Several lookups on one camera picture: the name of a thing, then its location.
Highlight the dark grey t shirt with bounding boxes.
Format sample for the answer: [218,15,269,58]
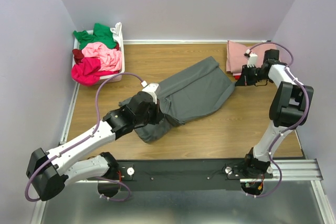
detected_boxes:
[135,56,235,143]

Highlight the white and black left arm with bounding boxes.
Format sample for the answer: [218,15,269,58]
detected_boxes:
[25,83,163,202]

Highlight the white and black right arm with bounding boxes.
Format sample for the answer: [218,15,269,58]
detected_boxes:
[235,49,314,178]

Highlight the dusty pink folded shirt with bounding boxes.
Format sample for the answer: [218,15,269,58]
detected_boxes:
[226,41,277,75]

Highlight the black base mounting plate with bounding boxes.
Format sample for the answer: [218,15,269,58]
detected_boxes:
[118,158,261,191]

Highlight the pink crumpled shirt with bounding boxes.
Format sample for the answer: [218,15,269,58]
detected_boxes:
[81,42,122,72]

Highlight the magenta crumpled shirt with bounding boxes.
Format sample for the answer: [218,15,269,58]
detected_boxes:
[71,57,101,86]

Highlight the white laundry basket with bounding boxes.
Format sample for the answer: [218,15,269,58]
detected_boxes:
[72,30,125,85]

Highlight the white crumpled cloth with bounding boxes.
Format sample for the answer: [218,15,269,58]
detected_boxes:
[110,22,123,45]

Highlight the green crumpled shirt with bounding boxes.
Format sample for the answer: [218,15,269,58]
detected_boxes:
[73,23,117,49]

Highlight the dark red crumpled shirt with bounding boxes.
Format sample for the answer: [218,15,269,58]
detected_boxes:
[72,49,84,65]

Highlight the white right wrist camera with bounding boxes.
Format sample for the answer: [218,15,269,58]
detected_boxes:
[244,49,258,68]

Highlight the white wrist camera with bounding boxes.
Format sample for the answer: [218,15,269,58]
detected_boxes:
[244,49,258,68]
[141,80,160,104]

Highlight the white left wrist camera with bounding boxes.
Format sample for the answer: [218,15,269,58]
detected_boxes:
[141,80,160,104]

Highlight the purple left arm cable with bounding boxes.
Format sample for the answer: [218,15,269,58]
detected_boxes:
[24,72,145,202]

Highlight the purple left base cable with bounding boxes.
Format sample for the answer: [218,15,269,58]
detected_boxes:
[97,176,133,202]

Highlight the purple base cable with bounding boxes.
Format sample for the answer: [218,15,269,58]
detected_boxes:
[245,158,283,198]
[97,176,133,202]

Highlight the aluminium frame rail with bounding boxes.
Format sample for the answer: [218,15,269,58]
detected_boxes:
[234,159,323,182]

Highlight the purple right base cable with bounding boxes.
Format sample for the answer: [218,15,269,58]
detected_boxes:
[245,158,283,198]

